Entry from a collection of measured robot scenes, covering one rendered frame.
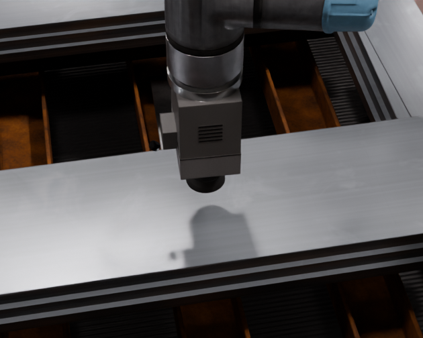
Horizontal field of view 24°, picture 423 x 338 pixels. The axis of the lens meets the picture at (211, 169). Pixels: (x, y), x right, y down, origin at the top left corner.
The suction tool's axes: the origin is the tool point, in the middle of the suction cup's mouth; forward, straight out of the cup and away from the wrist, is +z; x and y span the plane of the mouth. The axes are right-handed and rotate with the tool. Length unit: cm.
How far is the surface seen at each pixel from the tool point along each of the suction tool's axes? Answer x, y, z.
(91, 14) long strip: -11.0, -36.0, 3.8
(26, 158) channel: -22.4, -27.4, 21.9
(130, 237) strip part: -8.9, 4.2, 3.8
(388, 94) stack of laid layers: 25.2, -14.8, 3.8
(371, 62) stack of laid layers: 24.6, -21.0, 3.9
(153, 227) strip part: -6.2, 3.0, 3.8
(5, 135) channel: -25.4, -32.5, 21.9
